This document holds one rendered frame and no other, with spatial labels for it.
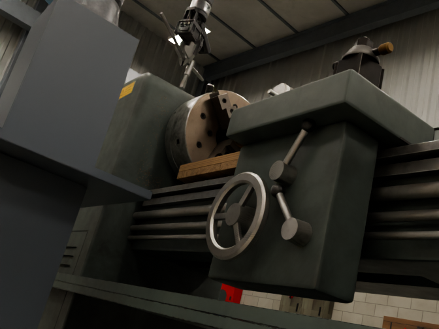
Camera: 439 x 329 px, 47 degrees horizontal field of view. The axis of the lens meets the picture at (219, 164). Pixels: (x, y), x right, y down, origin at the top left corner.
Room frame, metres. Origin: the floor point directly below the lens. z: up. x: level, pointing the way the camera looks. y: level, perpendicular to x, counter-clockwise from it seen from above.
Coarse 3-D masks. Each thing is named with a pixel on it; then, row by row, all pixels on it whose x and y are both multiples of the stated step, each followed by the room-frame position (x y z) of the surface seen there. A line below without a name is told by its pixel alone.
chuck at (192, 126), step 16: (208, 96) 1.40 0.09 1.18; (240, 96) 1.46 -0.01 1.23; (192, 112) 1.38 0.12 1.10; (208, 112) 1.41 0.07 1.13; (176, 128) 1.42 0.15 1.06; (192, 128) 1.39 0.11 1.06; (208, 128) 1.41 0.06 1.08; (192, 144) 1.39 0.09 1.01; (208, 144) 1.42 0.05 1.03; (176, 160) 1.46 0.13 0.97; (192, 160) 1.40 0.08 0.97
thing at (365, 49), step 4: (352, 48) 0.91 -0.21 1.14; (356, 48) 0.90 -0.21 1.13; (360, 48) 0.89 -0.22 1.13; (364, 48) 0.89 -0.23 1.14; (368, 48) 0.89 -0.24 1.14; (372, 48) 0.90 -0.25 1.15; (348, 52) 0.91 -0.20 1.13; (352, 52) 0.90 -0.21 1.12; (356, 52) 0.89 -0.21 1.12; (360, 52) 0.89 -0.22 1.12; (364, 52) 0.89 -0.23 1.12; (368, 52) 0.89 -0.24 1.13; (372, 52) 0.89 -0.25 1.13; (344, 56) 0.92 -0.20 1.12; (348, 56) 0.91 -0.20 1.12; (368, 56) 0.89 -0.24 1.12; (372, 56) 0.89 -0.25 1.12; (376, 56) 0.89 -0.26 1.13; (376, 60) 0.90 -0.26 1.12
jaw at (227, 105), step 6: (210, 96) 1.40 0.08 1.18; (216, 96) 1.37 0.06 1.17; (222, 96) 1.38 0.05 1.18; (216, 102) 1.39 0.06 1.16; (222, 102) 1.38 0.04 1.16; (228, 102) 1.39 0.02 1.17; (216, 108) 1.40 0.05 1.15; (222, 108) 1.38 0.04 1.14; (228, 108) 1.37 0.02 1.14; (234, 108) 1.38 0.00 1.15; (216, 114) 1.42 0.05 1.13; (222, 114) 1.39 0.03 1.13; (228, 114) 1.37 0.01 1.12; (222, 120) 1.41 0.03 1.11; (228, 120) 1.38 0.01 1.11; (222, 126) 1.42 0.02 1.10; (228, 126) 1.40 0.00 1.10
